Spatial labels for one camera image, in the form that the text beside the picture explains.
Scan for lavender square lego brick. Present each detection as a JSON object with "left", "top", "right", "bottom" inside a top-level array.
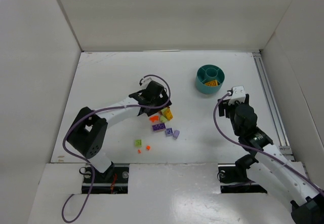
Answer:
[{"left": 165, "top": 128, "right": 173, "bottom": 137}]

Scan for yellow orange lego brick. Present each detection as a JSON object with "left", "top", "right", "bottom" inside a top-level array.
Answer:
[{"left": 205, "top": 80, "right": 219, "bottom": 87}]

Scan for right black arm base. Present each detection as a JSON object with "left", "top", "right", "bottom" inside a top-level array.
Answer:
[{"left": 217, "top": 155, "right": 267, "bottom": 194}]

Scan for green square lego brick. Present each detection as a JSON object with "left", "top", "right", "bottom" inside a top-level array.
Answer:
[{"left": 134, "top": 139, "right": 142, "bottom": 148}]

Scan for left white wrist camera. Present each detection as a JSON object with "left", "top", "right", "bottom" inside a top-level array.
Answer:
[{"left": 139, "top": 76, "right": 152, "bottom": 87}]

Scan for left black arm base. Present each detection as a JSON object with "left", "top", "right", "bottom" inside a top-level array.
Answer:
[{"left": 79, "top": 165, "right": 129, "bottom": 195}]

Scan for purple cable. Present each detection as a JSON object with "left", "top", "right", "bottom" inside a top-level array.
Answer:
[
  {"left": 62, "top": 74, "right": 172, "bottom": 223},
  {"left": 213, "top": 92, "right": 324, "bottom": 194}
]

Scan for teal divided round container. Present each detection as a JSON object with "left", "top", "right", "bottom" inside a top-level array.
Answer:
[{"left": 195, "top": 64, "right": 225, "bottom": 95}]

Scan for orange lego dish piece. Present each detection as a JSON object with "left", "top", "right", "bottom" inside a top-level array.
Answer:
[{"left": 149, "top": 115, "right": 159, "bottom": 123}]

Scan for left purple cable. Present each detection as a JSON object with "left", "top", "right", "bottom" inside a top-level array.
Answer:
[{"left": 62, "top": 74, "right": 172, "bottom": 223}]

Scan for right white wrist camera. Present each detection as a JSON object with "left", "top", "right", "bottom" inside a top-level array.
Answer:
[{"left": 228, "top": 85, "right": 246, "bottom": 105}]

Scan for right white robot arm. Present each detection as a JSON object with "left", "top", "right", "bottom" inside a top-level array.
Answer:
[{"left": 213, "top": 90, "right": 323, "bottom": 223}]

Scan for lavender sloped lego brick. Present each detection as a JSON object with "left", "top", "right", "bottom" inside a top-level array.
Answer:
[{"left": 173, "top": 130, "right": 180, "bottom": 139}]

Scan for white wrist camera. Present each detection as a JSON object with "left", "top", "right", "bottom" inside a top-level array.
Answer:
[
  {"left": 228, "top": 85, "right": 246, "bottom": 105},
  {"left": 139, "top": 76, "right": 152, "bottom": 87}
]

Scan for dark purple lego brick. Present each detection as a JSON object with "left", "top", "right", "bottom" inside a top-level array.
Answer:
[{"left": 152, "top": 123, "right": 166, "bottom": 132}]

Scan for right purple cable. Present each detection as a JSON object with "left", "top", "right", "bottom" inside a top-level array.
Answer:
[{"left": 213, "top": 92, "right": 324, "bottom": 194}]

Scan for pale green small lego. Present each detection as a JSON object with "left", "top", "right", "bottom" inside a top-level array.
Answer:
[{"left": 159, "top": 116, "right": 168, "bottom": 123}]

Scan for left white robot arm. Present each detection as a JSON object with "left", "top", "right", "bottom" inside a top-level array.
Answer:
[{"left": 62, "top": 81, "right": 172, "bottom": 180}]

